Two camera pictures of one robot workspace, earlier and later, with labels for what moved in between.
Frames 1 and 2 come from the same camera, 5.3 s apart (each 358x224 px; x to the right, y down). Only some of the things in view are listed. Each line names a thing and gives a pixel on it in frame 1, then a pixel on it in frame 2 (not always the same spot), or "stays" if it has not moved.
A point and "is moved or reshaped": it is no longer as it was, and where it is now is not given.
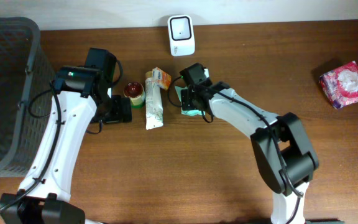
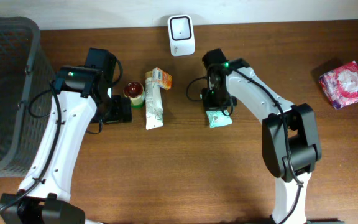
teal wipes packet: [184, 111] is moved or reshaped
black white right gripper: [186, 99] → [209, 105]
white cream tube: [154, 116] stays
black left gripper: [122, 109] stays
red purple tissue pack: [346, 84] stays
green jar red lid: [135, 91] stays
